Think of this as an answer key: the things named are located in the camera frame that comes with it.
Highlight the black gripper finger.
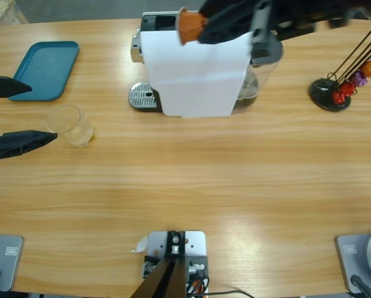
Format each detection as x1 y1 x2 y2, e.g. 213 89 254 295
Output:
0 75 33 99
0 129 58 163

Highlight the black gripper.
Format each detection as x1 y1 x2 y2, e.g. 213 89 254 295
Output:
197 0 273 45

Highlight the orange coffee capsule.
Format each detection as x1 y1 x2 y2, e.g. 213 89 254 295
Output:
359 59 371 78
176 6 208 47

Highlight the clear drinking glass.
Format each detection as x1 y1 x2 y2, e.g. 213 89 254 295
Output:
45 104 96 148

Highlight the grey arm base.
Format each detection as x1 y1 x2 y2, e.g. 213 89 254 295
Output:
0 233 25 292
334 229 371 294

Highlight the white capsule coffee machine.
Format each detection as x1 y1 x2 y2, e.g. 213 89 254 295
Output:
128 11 254 119

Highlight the red coffee capsule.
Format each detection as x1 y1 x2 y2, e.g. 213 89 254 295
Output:
332 89 347 105
340 81 357 96

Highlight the purple coffee capsule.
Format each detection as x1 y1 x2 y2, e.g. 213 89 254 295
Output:
349 70 369 88

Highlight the teal plastic tray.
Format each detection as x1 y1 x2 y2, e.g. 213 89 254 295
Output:
7 40 80 102

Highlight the clear water tank dark lid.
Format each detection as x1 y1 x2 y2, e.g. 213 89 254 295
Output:
234 40 285 114

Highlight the wooden crate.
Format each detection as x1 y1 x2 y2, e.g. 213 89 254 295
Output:
0 0 30 29

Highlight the white paper tag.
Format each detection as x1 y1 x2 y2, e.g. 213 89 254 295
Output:
130 235 149 254

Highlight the black wire capsule holder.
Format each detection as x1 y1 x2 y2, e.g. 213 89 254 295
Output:
308 21 371 112

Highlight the grey camera mount plate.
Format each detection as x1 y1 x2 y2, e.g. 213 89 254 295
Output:
140 230 208 296

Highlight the black mount cable bundle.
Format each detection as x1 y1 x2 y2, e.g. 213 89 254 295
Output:
185 274 211 296

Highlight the black floor cable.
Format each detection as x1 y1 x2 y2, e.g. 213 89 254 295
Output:
208 289 255 298

